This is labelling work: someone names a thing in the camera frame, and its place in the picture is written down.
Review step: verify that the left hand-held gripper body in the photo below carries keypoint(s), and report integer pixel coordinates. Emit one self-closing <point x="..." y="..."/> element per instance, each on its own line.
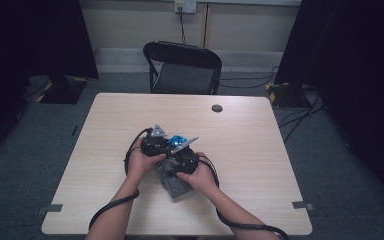
<point x="155" y="145"/>

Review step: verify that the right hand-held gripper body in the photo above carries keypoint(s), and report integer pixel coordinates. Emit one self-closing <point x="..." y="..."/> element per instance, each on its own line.
<point x="186" y="160"/>

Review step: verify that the blue toy car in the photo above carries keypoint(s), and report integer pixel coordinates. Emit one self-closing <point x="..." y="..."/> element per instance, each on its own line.
<point x="176" y="140"/>

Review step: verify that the grey cloth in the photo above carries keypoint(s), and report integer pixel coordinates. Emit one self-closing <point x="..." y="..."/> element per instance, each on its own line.
<point x="175" y="186"/>

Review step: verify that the person's right hand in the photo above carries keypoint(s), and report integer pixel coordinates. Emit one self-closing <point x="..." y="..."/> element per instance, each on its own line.
<point x="201" y="178"/>

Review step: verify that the person's left hand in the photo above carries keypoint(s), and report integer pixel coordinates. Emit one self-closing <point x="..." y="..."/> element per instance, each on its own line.
<point x="141" y="166"/>

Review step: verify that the black folding chair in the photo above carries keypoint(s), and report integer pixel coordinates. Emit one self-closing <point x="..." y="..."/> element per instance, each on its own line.
<point x="183" y="68"/>

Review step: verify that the black stand base striped tape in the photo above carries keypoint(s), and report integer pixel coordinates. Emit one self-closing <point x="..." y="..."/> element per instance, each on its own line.
<point x="285" y="95"/>
<point x="61" y="91"/>

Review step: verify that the grey tape strip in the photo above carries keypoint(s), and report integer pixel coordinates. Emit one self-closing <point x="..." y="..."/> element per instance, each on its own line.
<point x="50" y="209"/>
<point x="302" y="205"/>

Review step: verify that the dark curtain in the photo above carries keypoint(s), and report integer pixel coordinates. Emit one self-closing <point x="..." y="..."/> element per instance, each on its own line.
<point x="20" y="66"/>
<point x="356" y="83"/>

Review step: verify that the white wall socket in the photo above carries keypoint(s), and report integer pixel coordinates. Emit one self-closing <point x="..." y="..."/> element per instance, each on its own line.
<point x="185" y="6"/>

